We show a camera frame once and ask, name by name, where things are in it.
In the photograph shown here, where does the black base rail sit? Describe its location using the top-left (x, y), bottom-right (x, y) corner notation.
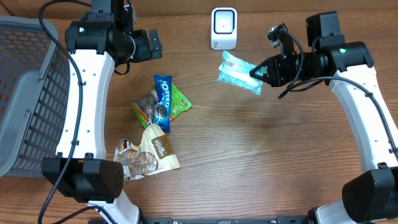
top-left (138, 215), bottom-right (313, 224)

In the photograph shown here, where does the blue Oreo packet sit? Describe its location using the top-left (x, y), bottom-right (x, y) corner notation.
top-left (154, 75), bottom-right (172, 132)

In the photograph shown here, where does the grey plastic shopping basket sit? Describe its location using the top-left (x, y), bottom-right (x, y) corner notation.
top-left (1, 16), bottom-right (70, 177)

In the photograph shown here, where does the light teal snack packet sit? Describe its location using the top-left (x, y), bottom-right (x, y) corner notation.
top-left (216, 50), bottom-right (262, 95)

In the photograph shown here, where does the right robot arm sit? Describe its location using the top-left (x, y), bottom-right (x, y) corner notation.
top-left (249, 11), bottom-right (397, 223)

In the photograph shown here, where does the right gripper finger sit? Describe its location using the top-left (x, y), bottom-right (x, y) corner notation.
top-left (249, 60), bottom-right (267, 75)
top-left (249, 72), bottom-right (268, 83)

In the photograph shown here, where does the beige cookie bag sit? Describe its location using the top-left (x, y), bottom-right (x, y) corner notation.
top-left (114, 124), bottom-right (180, 182)

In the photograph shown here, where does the green snack bag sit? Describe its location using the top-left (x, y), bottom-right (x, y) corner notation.
top-left (132, 83), bottom-right (192, 129)

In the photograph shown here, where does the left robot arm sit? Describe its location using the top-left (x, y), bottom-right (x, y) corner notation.
top-left (41, 1), bottom-right (162, 223)

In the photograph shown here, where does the white barcode scanner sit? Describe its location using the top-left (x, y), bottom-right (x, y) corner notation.
top-left (211, 7), bottom-right (238, 50)

